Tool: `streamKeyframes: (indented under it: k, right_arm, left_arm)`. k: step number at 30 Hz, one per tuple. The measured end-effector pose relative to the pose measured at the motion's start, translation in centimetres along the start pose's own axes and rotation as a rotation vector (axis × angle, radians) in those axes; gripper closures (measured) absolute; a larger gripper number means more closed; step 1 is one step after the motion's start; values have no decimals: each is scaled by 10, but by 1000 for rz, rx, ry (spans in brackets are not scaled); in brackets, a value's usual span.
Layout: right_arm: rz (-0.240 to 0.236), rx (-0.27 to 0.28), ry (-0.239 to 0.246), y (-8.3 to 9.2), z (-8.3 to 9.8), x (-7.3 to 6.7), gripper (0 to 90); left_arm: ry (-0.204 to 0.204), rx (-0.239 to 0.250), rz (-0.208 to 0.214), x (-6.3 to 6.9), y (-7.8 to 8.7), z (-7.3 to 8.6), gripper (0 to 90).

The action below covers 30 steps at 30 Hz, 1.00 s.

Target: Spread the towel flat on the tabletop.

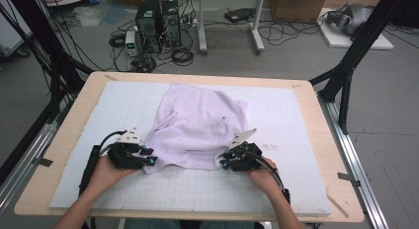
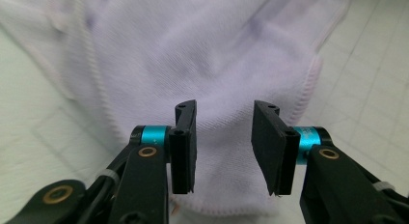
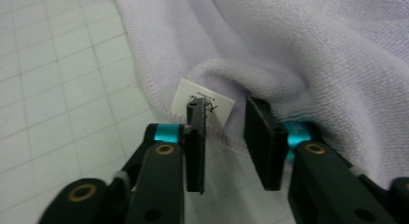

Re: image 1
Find white cabinet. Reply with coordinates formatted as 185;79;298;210
0;5;34;57

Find large cardboard box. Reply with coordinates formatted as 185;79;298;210
270;0;329;25

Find black metal frame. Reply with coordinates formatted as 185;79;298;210
0;0;95;124
308;0;419;135

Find light wooden table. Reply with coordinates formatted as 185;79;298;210
13;70;366;224

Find aluminium rail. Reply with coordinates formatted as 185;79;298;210
0;97;75;217
317;94;391;229

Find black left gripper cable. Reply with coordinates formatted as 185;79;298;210
78;129;127;197

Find white metal stand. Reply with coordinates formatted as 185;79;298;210
197;0;266;56

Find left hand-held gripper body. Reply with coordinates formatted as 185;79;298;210
107;126;148;171

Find light purple towel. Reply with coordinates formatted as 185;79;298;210
142;82;250;175

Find grey rounded device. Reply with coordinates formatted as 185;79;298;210
325;2;375;37

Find black flat device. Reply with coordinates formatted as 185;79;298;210
224;7;257;24

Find white gridded foam mat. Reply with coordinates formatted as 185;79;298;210
48;80;333;217

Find coil of black cable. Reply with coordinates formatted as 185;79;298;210
108;33;127;49
171;47;196;67

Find clear plastic bag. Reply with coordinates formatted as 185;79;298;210
72;6;103;29

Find person's left hand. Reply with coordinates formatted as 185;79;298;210
85;154;136;199

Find white floor board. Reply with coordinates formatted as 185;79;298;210
317;6;395;51

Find black computer tower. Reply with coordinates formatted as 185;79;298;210
161;0;182;48
134;0;163;54

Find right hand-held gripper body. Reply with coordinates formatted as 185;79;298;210
227;127;265;173

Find thin wooden stick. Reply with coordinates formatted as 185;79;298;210
325;192;350;219

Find white bench power supply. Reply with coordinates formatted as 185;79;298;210
125;30;139;57

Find person's right hand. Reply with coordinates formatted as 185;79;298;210
246;157;282;197

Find teal plastic sheet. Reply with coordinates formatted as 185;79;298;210
105;3;127;26

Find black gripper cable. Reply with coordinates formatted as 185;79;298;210
78;129;127;197
243;148;292;205

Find grey metal bracket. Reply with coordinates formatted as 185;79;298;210
337;172;362;188
33;156;54;168

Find tangle of coloured wires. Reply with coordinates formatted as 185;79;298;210
130;55;157;74

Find loose black floor cables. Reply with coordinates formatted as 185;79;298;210
257;20;322;46

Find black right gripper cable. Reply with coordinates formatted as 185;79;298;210
243;148;292;205

